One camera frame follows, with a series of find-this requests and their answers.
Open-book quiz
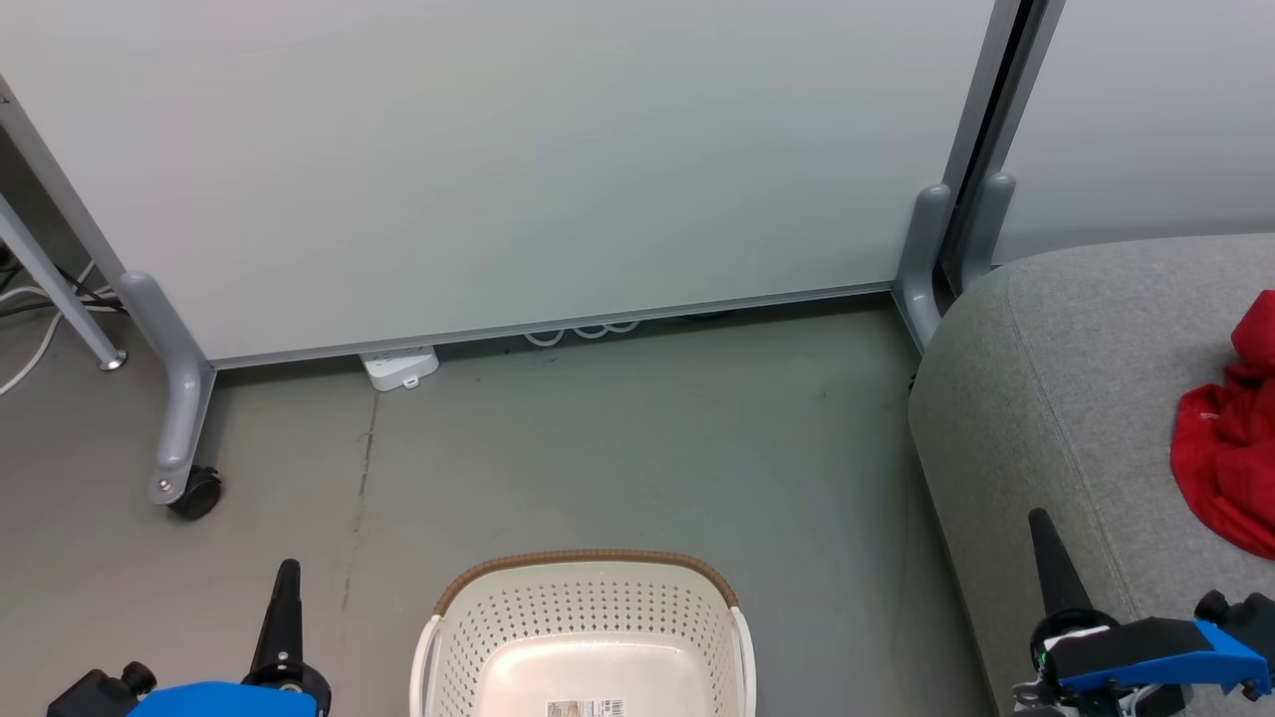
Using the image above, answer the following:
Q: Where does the loose white cable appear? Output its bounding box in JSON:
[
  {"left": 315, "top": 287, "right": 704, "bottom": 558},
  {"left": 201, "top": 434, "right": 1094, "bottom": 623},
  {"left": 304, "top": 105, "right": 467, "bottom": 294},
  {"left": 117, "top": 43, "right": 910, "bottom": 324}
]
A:
[{"left": 0, "top": 261, "right": 97, "bottom": 397}]

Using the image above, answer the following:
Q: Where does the cream perforated laundry basket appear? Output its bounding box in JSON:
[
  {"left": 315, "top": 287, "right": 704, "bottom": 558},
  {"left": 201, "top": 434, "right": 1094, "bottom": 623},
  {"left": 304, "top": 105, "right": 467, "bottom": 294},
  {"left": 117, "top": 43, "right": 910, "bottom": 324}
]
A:
[{"left": 410, "top": 549, "right": 758, "bottom": 717}]

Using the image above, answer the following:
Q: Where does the white power strip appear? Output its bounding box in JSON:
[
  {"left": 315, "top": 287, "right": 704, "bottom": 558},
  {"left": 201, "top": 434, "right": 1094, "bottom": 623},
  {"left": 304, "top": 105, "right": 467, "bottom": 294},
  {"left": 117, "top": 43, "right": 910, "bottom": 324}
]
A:
[{"left": 361, "top": 346, "right": 440, "bottom": 391}]

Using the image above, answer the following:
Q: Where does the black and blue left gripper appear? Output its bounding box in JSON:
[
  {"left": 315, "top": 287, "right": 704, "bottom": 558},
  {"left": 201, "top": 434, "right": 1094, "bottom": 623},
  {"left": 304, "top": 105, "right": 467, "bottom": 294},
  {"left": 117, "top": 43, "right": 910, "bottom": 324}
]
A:
[{"left": 47, "top": 559, "right": 333, "bottom": 717}]

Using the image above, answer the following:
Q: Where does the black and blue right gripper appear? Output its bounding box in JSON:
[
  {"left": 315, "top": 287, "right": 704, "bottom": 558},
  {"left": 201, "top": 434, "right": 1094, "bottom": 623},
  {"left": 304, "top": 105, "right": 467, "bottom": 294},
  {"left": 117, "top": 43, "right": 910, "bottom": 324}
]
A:
[{"left": 1014, "top": 508, "right": 1275, "bottom": 717}]

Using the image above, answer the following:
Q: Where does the wide white partition panel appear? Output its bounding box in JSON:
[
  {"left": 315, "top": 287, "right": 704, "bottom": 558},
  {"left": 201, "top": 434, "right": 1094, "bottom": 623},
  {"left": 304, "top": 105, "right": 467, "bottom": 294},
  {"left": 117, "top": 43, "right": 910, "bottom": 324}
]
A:
[{"left": 0, "top": 0, "right": 1027, "bottom": 371}]

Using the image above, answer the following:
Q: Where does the black caster wheel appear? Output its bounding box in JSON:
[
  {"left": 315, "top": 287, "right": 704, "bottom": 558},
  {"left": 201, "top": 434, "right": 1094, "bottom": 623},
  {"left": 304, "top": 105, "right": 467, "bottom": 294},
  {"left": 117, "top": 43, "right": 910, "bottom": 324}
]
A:
[{"left": 169, "top": 466, "right": 224, "bottom": 521}]

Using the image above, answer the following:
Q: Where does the grey partition foot with caster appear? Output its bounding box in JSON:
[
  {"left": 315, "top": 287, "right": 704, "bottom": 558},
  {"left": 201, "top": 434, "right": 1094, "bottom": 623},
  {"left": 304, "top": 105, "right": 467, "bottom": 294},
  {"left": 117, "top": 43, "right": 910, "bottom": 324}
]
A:
[{"left": 120, "top": 271, "right": 217, "bottom": 506}]

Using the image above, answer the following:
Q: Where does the grey fabric sofa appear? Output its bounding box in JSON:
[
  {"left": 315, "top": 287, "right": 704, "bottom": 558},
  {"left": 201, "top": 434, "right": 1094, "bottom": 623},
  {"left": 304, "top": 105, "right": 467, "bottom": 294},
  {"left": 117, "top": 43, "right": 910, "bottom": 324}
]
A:
[{"left": 908, "top": 234, "right": 1275, "bottom": 717}]

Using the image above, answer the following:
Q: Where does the thin black floor cable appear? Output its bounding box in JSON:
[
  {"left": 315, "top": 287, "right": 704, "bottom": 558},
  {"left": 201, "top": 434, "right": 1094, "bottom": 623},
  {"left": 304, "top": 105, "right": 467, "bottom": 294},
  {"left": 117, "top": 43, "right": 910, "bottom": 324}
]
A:
[{"left": 0, "top": 261, "right": 127, "bottom": 318}]

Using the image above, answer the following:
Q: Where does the grey metal table leg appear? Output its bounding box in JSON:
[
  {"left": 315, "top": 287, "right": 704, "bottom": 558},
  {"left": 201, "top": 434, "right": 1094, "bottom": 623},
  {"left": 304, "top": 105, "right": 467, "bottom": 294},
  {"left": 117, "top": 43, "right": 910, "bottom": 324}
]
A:
[{"left": 0, "top": 194, "right": 128, "bottom": 372}]

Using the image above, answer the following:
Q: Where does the red garment with white stripes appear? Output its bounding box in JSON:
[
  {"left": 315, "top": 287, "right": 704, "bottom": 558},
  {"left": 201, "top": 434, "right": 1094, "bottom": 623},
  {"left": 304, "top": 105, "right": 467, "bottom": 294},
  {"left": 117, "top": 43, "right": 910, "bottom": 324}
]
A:
[{"left": 1170, "top": 360, "right": 1275, "bottom": 561}]

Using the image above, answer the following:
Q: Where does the narrow white partition panel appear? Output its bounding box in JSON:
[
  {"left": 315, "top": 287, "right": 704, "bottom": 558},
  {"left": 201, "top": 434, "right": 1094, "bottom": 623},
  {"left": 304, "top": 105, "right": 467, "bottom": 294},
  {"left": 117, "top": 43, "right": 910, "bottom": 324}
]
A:
[{"left": 996, "top": 0, "right": 1275, "bottom": 266}]

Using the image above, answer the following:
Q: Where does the coiled white cable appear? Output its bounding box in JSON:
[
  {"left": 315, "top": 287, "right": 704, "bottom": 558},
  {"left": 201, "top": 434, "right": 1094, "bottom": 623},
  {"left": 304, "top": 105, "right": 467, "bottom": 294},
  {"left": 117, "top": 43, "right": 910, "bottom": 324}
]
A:
[{"left": 525, "top": 318, "right": 641, "bottom": 348}]

